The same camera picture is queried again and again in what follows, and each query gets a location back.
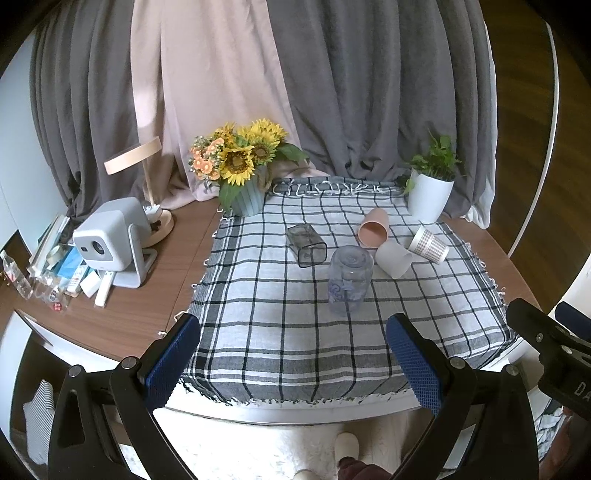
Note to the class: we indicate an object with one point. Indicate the small white box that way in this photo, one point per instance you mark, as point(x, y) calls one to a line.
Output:
point(90, 285)

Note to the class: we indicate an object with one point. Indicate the striped grey cushion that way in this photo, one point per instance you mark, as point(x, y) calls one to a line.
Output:
point(40, 424)

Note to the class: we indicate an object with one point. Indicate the small clear bottle red label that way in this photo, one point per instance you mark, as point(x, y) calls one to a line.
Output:
point(53, 297)

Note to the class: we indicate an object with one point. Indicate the white curved pole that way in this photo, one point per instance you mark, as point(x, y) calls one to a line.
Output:
point(547, 115)

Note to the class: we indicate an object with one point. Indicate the white plant pot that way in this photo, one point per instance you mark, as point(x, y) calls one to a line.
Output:
point(429, 196)

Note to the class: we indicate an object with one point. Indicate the patterned paper cup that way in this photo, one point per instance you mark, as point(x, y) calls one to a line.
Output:
point(429, 244)

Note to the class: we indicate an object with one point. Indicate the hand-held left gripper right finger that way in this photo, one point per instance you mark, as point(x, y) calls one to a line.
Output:
point(415, 367)

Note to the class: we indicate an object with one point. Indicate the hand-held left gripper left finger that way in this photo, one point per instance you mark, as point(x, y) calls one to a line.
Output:
point(173, 362)

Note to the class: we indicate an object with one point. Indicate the dark tinted square glass cup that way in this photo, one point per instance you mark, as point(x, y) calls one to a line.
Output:
point(307, 244)

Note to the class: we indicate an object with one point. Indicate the checkered grey white tablecloth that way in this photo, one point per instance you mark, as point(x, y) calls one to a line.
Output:
point(277, 323)

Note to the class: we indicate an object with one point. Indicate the white remote control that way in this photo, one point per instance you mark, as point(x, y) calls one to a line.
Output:
point(103, 288)

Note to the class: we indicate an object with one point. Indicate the white projector stand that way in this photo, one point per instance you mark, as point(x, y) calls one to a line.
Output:
point(138, 265)

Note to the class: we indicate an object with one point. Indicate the white desk lamp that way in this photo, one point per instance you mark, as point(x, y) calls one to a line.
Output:
point(136, 154)

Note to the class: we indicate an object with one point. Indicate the grey curtain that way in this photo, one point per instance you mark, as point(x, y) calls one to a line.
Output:
point(83, 101)
point(378, 92)

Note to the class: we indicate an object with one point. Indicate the clear floral print glass cup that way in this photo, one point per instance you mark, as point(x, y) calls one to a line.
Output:
point(350, 281)

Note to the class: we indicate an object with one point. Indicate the white fluffy rug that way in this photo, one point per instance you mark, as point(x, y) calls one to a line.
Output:
point(258, 447)

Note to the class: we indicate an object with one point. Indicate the pink curtain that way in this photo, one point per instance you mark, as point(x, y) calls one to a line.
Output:
point(203, 69)

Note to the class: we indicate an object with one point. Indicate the frosted white plastic cup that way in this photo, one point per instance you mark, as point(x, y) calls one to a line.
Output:
point(395, 258)

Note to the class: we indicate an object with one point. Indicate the blue tissue packet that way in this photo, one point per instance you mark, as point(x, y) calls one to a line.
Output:
point(71, 263)

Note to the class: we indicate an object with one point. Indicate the white chair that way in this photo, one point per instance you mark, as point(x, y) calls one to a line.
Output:
point(572, 281)

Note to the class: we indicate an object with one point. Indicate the ribbed blue-green vase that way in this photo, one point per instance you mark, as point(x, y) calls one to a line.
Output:
point(247, 201)

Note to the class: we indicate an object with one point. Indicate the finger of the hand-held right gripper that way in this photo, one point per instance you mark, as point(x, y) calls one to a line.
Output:
point(575, 318)
point(535, 323)

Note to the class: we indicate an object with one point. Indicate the green potted plant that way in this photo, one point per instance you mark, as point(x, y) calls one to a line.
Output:
point(436, 159)

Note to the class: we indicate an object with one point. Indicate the sunflower bouquet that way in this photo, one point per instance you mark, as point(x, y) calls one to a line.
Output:
point(238, 159)

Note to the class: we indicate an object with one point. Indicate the stack of books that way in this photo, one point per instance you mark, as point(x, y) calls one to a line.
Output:
point(48, 244)

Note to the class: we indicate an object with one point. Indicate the clear plastic bottle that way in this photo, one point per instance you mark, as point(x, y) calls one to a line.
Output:
point(16, 274)

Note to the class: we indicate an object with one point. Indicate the white slipper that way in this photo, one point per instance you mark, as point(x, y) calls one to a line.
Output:
point(345, 445)
point(306, 475)

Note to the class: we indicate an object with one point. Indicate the pink plastic cup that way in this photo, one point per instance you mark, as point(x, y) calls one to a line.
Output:
point(375, 226)

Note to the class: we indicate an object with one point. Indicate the white projector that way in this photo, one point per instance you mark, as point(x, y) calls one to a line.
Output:
point(104, 235)

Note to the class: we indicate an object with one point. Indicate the person's dark red trouser leg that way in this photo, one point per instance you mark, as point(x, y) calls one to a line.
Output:
point(364, 470)

